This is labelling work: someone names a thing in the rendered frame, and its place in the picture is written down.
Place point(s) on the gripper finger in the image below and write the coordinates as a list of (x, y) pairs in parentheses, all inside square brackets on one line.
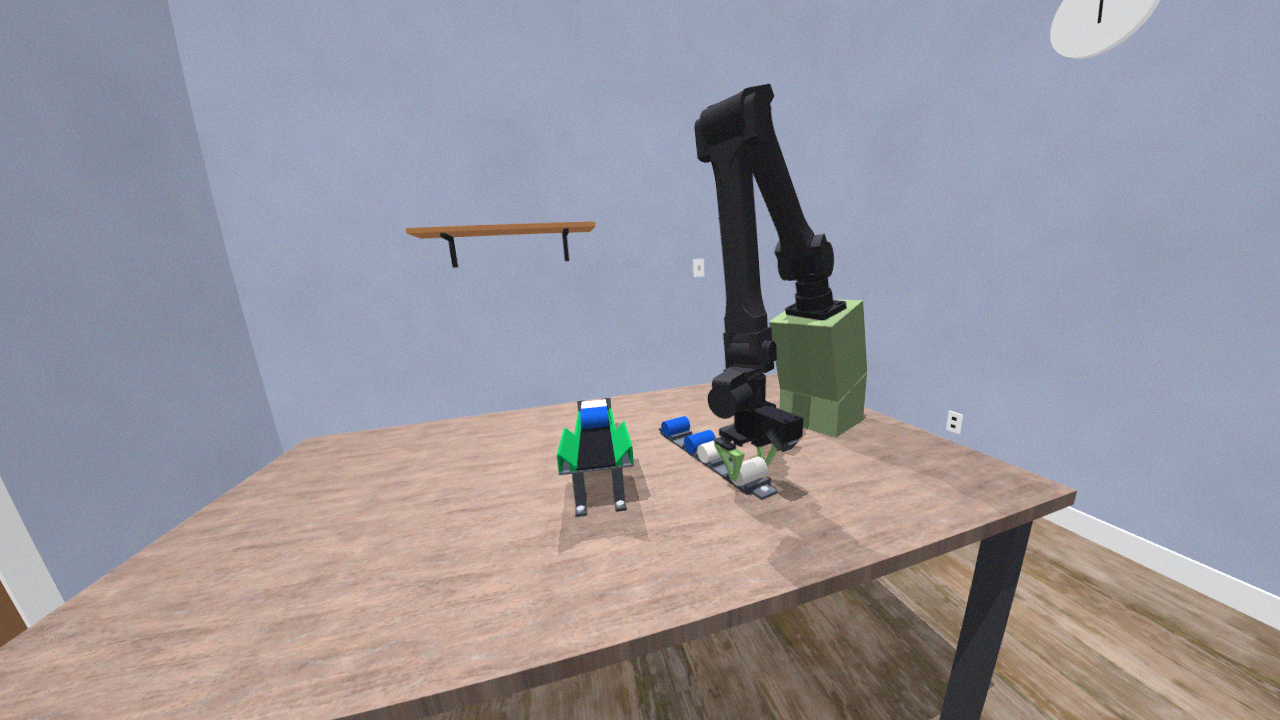
[(770, 455), (736, 455)]

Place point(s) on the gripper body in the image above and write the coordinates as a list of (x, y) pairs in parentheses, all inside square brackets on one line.
[(739, 440)]

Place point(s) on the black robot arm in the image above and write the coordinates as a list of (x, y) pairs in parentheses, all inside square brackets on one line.
[(742, 117)]

